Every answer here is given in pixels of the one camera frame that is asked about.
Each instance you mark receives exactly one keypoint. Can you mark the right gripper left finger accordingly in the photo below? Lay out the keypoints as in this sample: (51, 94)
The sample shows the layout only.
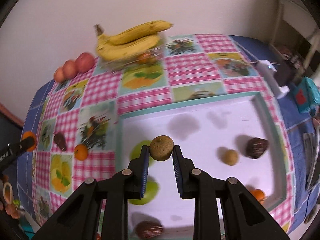
(103, 201)

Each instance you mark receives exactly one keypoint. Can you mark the red apple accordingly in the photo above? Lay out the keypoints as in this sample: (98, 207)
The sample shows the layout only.
(84, 62)
(69, 69)
(59, 76)

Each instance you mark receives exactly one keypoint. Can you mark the brown kiwi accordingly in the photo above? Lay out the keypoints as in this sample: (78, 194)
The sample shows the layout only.
(161, 147)
(230, 157)

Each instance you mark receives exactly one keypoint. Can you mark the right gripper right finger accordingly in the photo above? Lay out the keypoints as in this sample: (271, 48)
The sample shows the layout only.
(222, 207)

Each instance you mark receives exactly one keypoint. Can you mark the right red apple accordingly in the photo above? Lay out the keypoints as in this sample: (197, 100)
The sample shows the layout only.
(84, 62)

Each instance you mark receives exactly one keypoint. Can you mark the orange tangerine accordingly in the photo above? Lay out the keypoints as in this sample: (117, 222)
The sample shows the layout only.
(80, 152)
(258, 194)
(30, 140)

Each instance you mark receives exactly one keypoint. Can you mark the yellow banana bunch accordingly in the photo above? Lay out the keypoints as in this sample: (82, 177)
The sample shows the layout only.
(134, 33)

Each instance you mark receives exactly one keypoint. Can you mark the blue plaid cloth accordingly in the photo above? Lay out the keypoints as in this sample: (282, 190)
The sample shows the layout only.
(296, 125)

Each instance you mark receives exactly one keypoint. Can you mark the white tray teal rim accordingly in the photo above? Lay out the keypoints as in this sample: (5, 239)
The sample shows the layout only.
(204, 129)

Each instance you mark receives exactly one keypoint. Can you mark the dark brown avocado left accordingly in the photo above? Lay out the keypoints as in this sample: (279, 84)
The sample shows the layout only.
(60, 141)

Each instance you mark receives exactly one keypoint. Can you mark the teal box red label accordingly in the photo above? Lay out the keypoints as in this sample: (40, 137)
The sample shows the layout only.
(306, 95)

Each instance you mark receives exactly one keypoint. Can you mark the middle red apple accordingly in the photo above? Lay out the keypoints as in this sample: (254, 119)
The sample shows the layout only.
(69, 69)

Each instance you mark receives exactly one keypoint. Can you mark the pink checkered fruit tablecloth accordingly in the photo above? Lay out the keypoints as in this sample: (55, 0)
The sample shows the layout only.
(219, 64)

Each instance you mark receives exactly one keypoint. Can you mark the left red apple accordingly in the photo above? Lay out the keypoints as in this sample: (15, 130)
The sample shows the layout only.
(59, 76)

